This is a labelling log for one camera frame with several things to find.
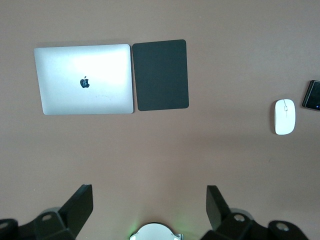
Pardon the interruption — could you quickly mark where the brown table cover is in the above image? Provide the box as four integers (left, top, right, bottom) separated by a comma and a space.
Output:
0, 0, 320, 240

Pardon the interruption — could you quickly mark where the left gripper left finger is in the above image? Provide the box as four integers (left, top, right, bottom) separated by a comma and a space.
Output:
0, 184, 94, 240

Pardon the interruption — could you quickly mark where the silver closed laptop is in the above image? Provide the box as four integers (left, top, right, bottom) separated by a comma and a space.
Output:
33, 43, 135, 116

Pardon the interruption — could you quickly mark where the white computer mouse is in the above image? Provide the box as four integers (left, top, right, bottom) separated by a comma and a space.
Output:
274, 98, 297, 136

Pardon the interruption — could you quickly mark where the black smartphone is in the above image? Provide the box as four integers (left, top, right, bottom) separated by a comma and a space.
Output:
301, 79, 320, 111

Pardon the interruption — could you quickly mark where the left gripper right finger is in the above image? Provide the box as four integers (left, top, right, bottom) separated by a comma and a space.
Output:
199, 185, 307, 240

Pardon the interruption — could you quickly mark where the black mouse pad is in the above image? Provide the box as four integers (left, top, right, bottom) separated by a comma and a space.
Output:
131, 39, 190, 112

